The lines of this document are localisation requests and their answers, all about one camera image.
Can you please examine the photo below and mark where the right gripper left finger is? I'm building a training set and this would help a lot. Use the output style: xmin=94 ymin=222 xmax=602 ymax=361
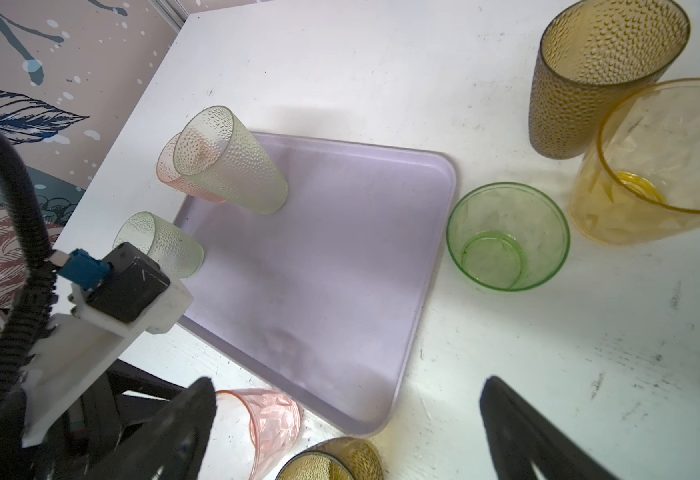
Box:
xmin=85 ymin=377 xmax=216 ymax=479

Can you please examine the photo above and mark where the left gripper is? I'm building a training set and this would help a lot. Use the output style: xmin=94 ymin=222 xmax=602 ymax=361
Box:
xmin=43 ymin=360 xmax=183 ymax=479

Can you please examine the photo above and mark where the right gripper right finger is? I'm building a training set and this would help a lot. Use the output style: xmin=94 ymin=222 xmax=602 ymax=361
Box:
xmin=479 ymin=376 xmax=616 ymax=480

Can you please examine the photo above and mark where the pink smooth cup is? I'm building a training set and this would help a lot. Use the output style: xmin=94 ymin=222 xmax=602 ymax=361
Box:
xmin=199 ymin=389 xmax=301 ymax=479

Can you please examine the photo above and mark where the brown textured cup front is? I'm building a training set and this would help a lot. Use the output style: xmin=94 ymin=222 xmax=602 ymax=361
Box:
xmin=276 ymin=437 xmax=384 ymax=480

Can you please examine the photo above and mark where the brown textured cup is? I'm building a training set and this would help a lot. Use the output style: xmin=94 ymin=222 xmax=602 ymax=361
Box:
xmin=528 ymin=1 xmax=691 ymax=160
xmin=276 ymin=437 xmax=384 ymax=480

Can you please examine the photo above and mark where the green smooth cup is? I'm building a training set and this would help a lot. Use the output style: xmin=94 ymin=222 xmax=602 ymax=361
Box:
xmin=445 ymin=182 xmax=571 ymax=292

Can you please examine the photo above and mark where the pink textured cup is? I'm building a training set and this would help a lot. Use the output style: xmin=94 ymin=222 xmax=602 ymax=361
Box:
xmin=156 ymin=133 xmax=225 ymax=204

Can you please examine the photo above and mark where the pale green textured cup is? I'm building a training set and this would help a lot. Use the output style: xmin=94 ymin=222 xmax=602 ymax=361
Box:
xmin=173 ymin=105 xmax=289 ymax=215

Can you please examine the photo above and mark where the lilac plastic tray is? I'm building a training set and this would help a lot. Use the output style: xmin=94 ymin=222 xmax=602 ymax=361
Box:
xmin=175 ymin=134 xmax=456 ymax=436

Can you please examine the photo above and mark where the yellow smooth cup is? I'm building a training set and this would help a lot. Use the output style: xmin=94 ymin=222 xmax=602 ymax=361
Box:
xmin=568 ymin=78 xmax=700 ymax=245

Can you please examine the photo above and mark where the brown textured cup back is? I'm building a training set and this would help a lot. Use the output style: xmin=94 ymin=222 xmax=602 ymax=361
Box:
xmin=528 ymin=1 xmax=691 ymax=160

